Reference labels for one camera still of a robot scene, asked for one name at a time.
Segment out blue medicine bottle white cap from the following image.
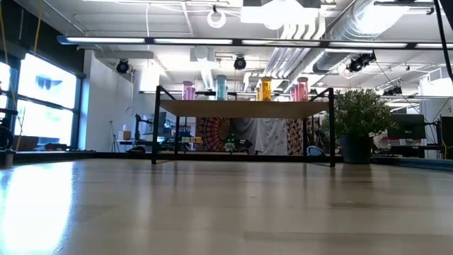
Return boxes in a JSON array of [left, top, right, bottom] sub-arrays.
[[215, 74, 228, 101]]

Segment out wooden shelf black metal legs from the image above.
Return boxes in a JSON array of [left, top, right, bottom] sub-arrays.
[[151, 84, 337, 168]]

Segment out small green lit device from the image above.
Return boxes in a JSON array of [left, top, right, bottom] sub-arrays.
[[224, 132, 237, 153]]

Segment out white hanging cloth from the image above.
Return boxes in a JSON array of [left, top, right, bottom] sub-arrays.
[[230, 118, 288, 156]]

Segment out patterned hanging cloth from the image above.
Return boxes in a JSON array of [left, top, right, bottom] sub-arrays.
[[285, 118, 325, 157]]

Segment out blue and white object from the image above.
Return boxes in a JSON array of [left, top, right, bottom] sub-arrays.
[[306, 144, 325, 158]]

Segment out white ceiling pipe bundle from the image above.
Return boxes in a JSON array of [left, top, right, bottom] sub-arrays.
[[263, 13, 326, 79]]

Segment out white ceiling light fixture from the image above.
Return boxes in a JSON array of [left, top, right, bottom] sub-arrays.
[[240, 0, 321, 31]]

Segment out green potted plant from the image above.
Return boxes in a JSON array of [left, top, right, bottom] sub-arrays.
[[322, 88, 396, 165]]

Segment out black overhead light bar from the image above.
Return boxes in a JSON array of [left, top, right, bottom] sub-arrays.
[[56, 34, 453, 50]]

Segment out black computer monitor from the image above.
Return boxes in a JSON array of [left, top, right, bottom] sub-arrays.
[[439, 115, 453, 160], [386, 113, 427, 140]]

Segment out large bright window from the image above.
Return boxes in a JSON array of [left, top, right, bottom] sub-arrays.
[[16, 52, 79, 148]]

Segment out blue mat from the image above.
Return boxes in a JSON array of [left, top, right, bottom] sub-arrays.
[[398, 157, 453, 173]]

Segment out black equipment stand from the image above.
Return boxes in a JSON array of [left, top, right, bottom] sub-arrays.
[[0, 74, 18, 169]]

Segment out mandala wall tapestry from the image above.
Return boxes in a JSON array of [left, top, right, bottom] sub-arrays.
[[195, 117, 231, 152]]

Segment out black aluminium table frame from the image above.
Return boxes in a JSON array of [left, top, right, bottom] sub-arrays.
[[0, 150, 453, 164]]

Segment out white hanging ring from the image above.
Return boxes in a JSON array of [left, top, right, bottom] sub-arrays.
[[206, 7, 227, 30]]

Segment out black ceiling camera cluster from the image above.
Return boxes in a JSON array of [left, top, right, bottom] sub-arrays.
[[345, 51, 377, 74]]

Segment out silver air duct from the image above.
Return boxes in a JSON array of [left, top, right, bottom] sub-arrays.
[[313, 0, 411, 74]]

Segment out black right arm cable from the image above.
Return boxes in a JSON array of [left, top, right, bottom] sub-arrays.
[[433, 0, 453, 84]]

